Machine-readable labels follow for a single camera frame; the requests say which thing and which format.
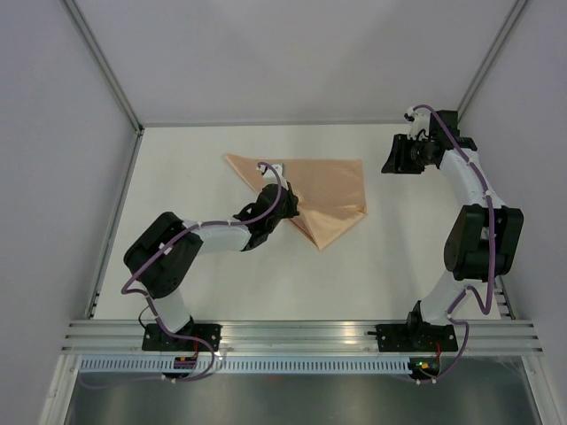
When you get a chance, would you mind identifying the peach cloth napkin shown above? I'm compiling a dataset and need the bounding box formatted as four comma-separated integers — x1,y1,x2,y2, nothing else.
224,153,367,251

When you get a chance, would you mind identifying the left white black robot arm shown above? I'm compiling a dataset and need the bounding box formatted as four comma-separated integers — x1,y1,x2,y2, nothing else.
122,182,299,351

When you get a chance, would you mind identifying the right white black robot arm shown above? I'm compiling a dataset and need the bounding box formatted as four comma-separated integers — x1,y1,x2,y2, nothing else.
382,104,524,350

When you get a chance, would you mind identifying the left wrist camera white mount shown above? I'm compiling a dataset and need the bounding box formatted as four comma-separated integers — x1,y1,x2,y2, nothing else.
258,162,287,187

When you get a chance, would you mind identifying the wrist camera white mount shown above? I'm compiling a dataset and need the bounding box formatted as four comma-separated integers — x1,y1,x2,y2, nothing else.
404,106,430,141
258,162,287,187

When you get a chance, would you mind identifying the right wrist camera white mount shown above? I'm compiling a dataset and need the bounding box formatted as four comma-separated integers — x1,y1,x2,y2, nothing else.
404,106,430,141

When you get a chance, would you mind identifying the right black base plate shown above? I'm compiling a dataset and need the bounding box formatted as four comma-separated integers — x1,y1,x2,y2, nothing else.
369,323,459,353

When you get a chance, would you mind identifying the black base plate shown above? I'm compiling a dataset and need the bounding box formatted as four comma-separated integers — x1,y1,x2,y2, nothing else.
369,323,459,353
142,323,221,352

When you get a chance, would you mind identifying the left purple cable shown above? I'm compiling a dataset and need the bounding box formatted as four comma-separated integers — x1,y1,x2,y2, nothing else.
79,162,289,390

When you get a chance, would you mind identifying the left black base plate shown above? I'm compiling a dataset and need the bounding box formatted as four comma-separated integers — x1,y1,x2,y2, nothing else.
142,323,221,352

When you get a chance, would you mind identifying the aluminium frame right post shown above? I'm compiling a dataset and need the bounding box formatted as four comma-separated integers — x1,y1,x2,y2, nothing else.
457,0,532,120

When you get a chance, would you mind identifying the aluminium frame post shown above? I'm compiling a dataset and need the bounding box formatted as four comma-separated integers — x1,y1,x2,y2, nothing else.
60,0,144,135
457,0,532,120

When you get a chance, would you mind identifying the aluminium front rail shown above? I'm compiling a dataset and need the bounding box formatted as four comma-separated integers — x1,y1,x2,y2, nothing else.
60,320,543,357

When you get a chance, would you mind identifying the white slotted cable duct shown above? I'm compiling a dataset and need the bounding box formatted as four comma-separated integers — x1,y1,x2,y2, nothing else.
80,355,411,375

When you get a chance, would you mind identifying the aluminium frame left post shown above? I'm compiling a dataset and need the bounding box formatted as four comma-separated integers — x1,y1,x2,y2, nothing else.
60,0,144,135

